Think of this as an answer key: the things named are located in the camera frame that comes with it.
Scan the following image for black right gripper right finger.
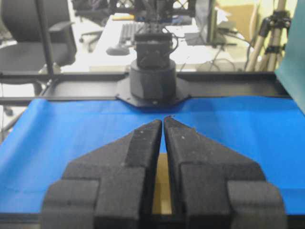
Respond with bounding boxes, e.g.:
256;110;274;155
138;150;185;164
164;117;287;229

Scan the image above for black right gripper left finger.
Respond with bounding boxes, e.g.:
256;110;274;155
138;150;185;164
41;120;162;229

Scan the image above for open cardboard box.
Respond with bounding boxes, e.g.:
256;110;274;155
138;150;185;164
152;154;172;215

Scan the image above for blue table cloth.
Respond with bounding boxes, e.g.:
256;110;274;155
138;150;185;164
0;96;305;215

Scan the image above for black computer mouse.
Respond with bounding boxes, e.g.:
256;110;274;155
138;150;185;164
106;46;130;56

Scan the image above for teal backdrop sheet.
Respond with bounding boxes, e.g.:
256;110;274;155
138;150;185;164
275;0;305;112

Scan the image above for black computer keyboard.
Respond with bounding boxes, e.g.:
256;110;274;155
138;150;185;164
119;22;144;46

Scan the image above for black office chair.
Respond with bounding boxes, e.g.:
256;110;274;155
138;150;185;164
0;0;77;96

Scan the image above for black metal table rail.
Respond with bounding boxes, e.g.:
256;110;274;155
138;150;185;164
0;72;290;107

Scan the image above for metal camera tripod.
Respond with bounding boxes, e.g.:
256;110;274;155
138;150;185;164
244;0;292;72

